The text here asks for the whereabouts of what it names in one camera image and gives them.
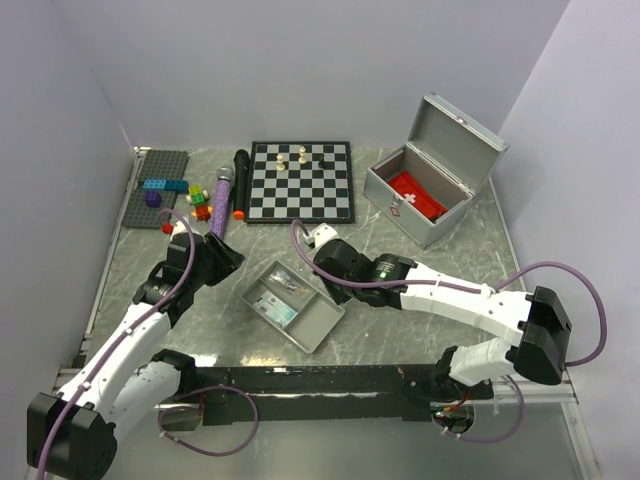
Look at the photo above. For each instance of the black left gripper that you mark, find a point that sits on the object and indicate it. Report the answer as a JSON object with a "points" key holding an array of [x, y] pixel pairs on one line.
{"points": [[226, 258]]}

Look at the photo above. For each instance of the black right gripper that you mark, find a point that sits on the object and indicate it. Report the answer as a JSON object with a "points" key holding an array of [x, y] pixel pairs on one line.
{"points": [[337, 296]]}

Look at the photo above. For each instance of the bag of cotton swabs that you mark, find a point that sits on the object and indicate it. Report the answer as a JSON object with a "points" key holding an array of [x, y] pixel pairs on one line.
{"points": [[286, 281]]}

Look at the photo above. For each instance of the light blue mask packet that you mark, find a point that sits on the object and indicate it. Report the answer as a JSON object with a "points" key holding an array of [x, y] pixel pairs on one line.
{"points": [[275, 310]]}

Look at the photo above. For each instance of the grey plastic tray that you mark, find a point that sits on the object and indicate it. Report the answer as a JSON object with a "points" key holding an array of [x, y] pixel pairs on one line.
{"points": [[317, 314]]}

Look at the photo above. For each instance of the red first aid pouch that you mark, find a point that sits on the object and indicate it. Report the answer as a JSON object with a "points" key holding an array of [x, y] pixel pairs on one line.
{"points": [[410, 189]]}

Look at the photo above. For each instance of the grey metal case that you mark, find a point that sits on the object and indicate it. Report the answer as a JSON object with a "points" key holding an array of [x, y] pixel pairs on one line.
{"points": [[450, 154]]}

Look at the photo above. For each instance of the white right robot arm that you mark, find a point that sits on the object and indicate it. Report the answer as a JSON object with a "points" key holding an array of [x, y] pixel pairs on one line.
{"points": [[530, 331]]}

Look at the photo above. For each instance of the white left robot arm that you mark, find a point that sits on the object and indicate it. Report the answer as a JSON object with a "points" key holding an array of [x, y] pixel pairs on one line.
{"points": [[75, 433]]}

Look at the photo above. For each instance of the purple glitter microphone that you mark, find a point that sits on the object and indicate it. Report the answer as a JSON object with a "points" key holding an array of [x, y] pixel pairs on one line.
{"points": [[223, 187]]}

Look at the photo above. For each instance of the colourful lego car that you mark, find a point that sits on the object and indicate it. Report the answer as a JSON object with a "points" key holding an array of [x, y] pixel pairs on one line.
{"points": [[198, 199]]}

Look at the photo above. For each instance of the black white chessboard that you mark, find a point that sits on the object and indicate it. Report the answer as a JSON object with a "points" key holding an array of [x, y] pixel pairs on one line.
{"points": [[301, 191]]}

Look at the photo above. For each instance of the purple lego brick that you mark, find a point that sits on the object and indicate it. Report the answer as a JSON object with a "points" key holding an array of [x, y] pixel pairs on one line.
{"points": [[152, 199]]}

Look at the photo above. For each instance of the lower grey lego baseplate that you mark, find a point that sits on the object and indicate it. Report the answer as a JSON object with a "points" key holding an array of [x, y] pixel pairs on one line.
{"points": [[139, 216]]}

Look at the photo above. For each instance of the grey lego baseplate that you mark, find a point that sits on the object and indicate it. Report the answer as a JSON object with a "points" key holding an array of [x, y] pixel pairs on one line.
{"points": [[139, 216], [164, 164]]}

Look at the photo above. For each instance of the blue lego brick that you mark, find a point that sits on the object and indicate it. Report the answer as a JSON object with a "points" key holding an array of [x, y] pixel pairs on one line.
{"points": [[178, 186]]}

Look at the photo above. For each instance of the white chess queen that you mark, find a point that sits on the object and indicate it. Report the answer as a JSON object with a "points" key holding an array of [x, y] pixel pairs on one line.
{"points": [[302, 155]]}

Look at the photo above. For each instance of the upper grey lego baseplate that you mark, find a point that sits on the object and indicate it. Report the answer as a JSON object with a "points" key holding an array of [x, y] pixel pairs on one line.
{"points": [[164, 164]]}

